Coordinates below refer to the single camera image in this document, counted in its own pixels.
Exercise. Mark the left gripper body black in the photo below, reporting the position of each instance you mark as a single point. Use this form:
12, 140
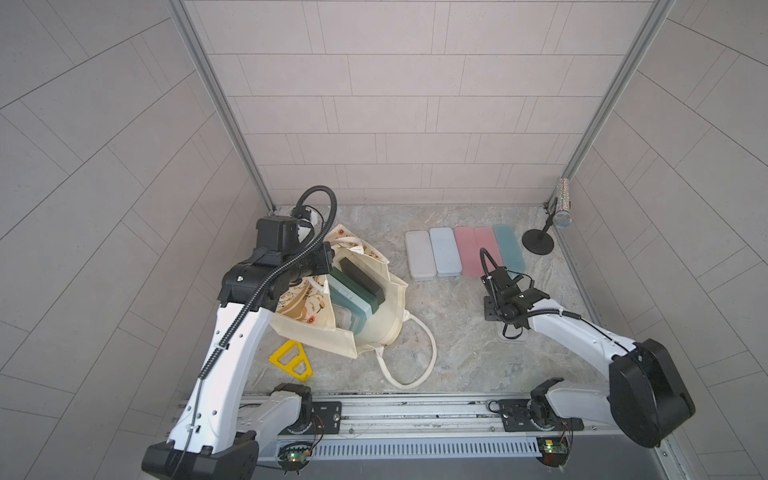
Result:
315, 261

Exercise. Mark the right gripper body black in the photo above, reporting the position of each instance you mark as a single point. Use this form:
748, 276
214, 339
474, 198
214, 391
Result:
492, 309

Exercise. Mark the dark grey pencil case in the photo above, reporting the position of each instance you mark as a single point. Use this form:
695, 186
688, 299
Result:
362, 279

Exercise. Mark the teal translucent pencil case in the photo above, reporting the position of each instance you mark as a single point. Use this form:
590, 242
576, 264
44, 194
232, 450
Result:
509, 247

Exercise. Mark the dark green pencil case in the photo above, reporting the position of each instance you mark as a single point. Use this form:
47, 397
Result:
353, 291

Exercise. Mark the floral canvas tote bag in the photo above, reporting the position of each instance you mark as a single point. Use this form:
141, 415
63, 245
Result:
305, 313

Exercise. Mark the pale mint pencil case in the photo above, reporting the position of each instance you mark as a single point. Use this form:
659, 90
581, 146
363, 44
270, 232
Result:
445, 251

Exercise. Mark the white glossy tin pencil case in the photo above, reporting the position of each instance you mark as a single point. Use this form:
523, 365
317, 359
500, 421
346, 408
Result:
421, 262

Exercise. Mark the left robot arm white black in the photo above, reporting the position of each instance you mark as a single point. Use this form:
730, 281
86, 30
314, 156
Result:
205, 443

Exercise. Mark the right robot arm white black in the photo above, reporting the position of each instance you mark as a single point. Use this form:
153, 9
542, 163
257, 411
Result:
644, 394

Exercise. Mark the grey teal pencil case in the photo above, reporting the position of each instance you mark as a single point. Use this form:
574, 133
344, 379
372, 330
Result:
350, 315

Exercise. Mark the glitter microphone on stand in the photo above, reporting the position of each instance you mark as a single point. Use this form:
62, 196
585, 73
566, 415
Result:
558, 209

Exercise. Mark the yellow triangular plastic tool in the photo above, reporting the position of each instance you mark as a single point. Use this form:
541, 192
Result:
291, 358

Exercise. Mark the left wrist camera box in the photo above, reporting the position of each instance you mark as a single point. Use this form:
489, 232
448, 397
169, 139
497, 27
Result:
277, 233

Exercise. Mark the right circuit board with wires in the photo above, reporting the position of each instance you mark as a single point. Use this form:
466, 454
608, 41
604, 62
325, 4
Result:
554, 452

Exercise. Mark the circuit board with wires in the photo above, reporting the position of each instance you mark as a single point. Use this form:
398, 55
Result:
554, 452
295, 456

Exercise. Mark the aluminium mounting rail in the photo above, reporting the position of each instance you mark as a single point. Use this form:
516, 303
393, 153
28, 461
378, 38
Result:
369, 416

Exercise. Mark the left circuit board with wires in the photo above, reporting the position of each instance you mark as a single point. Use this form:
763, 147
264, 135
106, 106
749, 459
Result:
295, 456

